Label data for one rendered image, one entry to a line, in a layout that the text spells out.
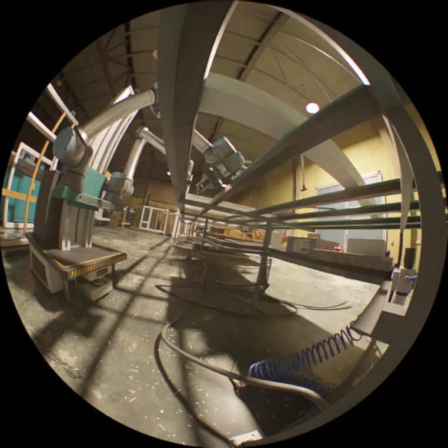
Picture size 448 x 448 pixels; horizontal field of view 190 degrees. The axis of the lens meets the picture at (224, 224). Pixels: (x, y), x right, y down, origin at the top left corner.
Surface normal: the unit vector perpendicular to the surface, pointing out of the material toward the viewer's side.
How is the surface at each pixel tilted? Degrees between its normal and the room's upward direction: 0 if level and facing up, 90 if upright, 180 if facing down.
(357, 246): 90
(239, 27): 180
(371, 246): 90
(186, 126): 180
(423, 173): 90
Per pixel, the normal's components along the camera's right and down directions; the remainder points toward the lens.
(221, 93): -0.16, 0.98
